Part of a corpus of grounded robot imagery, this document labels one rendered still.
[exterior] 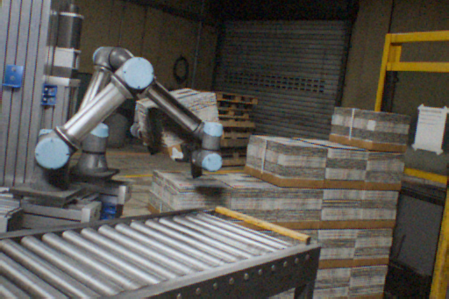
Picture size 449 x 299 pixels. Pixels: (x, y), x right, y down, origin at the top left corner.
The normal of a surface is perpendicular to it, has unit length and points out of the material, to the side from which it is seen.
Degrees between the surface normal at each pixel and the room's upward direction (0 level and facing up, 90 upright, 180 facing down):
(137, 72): 84
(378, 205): 90
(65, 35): 90
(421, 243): 90
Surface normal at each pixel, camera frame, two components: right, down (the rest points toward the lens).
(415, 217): -0.88, -0.08
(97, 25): 0.75, 0.15
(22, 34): -0.07, 0.07
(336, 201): 0.47, 0.12
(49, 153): 0.20, 0.20
